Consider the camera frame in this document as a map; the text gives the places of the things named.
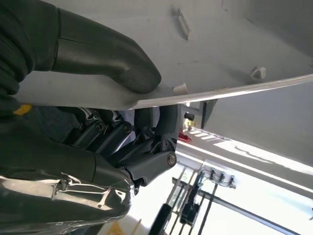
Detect black cylindrical handle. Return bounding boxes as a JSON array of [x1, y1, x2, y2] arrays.
[[149, 203, 172, 235]]

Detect red canister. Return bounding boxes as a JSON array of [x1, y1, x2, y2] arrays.
[[178, 131, 192, 143]]

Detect black metal rail frame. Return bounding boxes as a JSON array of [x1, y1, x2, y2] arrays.
[[171, 162, 302, 235]]

